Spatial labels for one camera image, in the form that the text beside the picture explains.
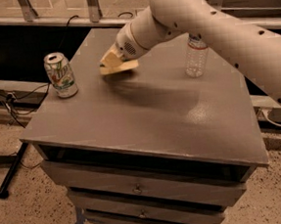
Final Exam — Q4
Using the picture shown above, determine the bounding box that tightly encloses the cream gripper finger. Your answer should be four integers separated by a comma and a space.
101, 44, 125, 67

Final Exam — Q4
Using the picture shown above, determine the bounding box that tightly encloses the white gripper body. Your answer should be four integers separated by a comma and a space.
116, 22, 148, 60

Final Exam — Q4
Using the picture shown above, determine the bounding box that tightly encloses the green and yellow sponge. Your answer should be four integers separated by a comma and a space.
99, 61, 138, 76

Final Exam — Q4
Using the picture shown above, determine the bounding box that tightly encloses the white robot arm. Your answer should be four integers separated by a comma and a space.
99, 0, 281, 106

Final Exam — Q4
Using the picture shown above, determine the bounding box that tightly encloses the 7up soda can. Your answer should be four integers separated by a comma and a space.
43, 52, 78, 98

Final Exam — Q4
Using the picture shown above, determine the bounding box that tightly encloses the clear plastic water bottle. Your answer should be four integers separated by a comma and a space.
185, 34, 209, 78

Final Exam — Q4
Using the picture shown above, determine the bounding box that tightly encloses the grey drawer cabinet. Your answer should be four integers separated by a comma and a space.
10, 14, 275, 224

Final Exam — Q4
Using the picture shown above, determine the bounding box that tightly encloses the top grey drawer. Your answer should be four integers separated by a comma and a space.
41, 160, 247, 206

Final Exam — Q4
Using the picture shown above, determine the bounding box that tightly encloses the black metal floor bar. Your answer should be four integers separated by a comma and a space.
0, 143, 27, 200

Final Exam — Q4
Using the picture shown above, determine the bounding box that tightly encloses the middle grey drawer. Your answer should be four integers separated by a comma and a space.
66, 174, 227, 224

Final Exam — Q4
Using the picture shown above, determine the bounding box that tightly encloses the black cable bundle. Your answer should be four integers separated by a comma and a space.
0, 15, 89, 130

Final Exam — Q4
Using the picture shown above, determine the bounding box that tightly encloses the white cable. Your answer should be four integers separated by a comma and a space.
260, 106, 281, 131

